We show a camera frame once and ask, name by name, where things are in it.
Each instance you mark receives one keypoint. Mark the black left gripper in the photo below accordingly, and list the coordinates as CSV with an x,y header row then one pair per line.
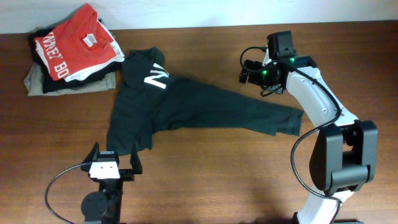
x,y
128,173

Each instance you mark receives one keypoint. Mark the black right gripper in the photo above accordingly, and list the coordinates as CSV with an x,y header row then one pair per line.
x,y
254,77

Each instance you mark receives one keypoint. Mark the dark green t-shirt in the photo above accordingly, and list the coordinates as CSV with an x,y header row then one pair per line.
x,y
151,100

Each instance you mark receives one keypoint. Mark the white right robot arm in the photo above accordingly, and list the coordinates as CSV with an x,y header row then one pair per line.
x,y
344,155

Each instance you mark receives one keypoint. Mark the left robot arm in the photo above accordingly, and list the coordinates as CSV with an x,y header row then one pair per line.
x,y
104,205

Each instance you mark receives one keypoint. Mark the black folded shirt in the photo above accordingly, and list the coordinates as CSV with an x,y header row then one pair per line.
x,y
62,84

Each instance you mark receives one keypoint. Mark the white folded shirt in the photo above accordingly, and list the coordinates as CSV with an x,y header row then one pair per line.
x,y
93,68

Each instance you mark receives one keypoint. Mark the olive grey folded garment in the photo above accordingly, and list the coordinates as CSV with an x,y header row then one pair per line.
x,y
34,85

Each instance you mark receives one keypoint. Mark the red folded t-shirt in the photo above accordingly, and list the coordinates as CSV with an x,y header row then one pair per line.
x,y
74,49

